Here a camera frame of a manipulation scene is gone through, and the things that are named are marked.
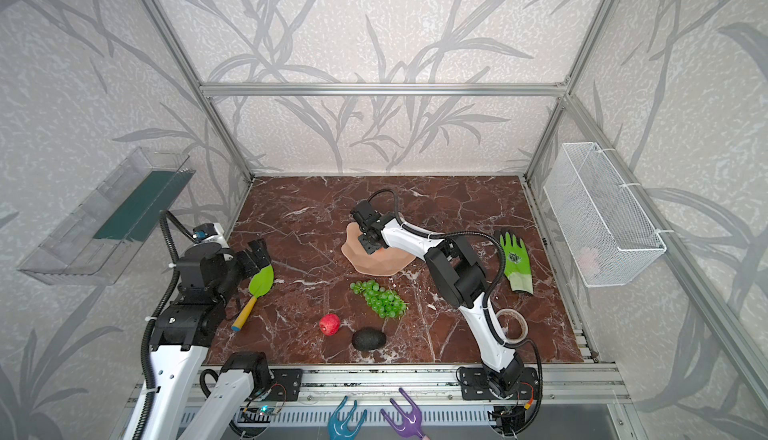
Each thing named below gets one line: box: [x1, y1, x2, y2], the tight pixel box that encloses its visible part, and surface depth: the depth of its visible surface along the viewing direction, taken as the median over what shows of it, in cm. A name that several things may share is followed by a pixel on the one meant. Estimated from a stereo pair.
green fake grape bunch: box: [350, 279, 408, 318], surface depth 86 cm
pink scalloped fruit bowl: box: [341, 222, 417, 276], surface depth 96 cm
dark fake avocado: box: [352, 327, 387, 351], surface depth 79 cm
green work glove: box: [499, 231, 534, 294], surface depth 98 cm
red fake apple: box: [319, 313, 341, 337], surface depth 81 cm
